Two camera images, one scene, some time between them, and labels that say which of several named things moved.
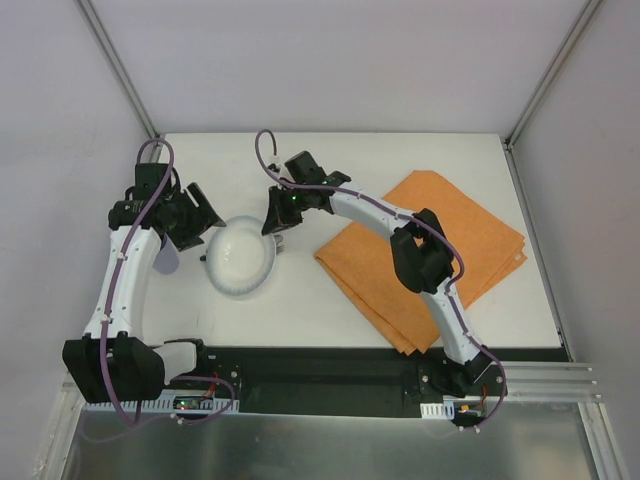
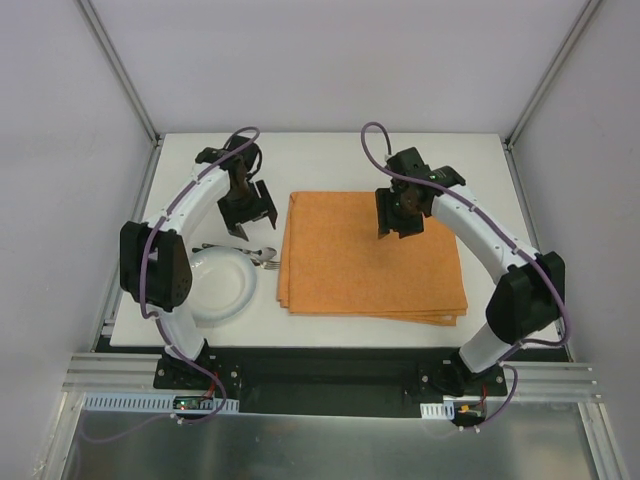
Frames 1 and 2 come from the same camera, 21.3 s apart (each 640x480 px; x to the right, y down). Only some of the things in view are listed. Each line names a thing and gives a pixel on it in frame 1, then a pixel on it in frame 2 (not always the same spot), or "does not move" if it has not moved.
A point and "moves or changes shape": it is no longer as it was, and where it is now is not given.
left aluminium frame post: (122, 77) does not move
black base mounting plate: (346, 380) does not move
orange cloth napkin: (362, 270) moves or changes shape
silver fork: (279, 248) -> (270, 264)
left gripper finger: (204, 205) -> (238, 231)
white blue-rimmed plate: (240, 258) -> (224, 281)
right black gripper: (282, 209) -> (398, 220)
